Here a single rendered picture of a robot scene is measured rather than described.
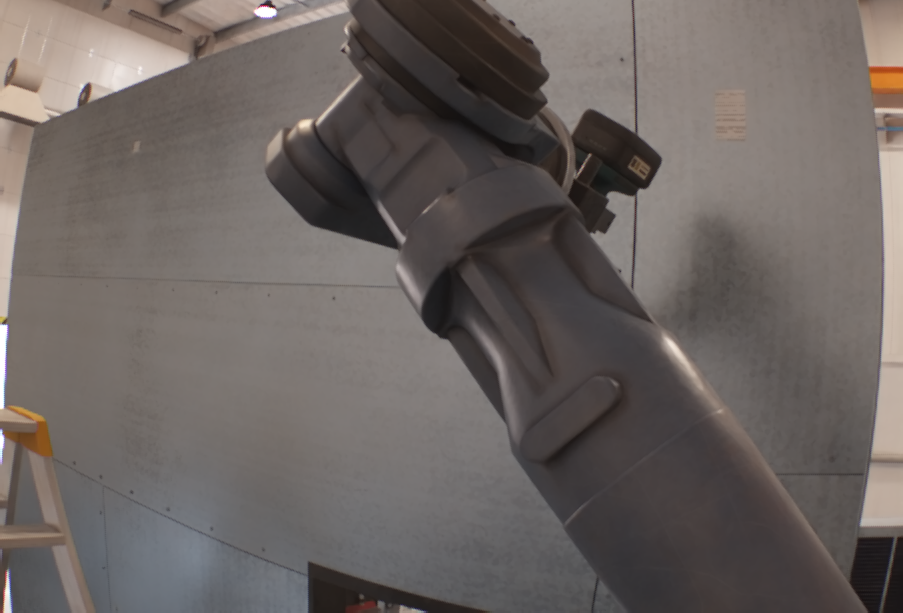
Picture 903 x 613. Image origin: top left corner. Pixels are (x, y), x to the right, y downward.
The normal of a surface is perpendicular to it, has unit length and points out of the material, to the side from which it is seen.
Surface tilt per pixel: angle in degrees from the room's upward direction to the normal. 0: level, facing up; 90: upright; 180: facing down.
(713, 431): 52
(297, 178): 112
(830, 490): 90
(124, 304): 90
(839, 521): 90
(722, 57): 90
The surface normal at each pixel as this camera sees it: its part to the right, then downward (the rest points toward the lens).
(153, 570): -0.51, -0.15
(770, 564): 0.07, -0.56
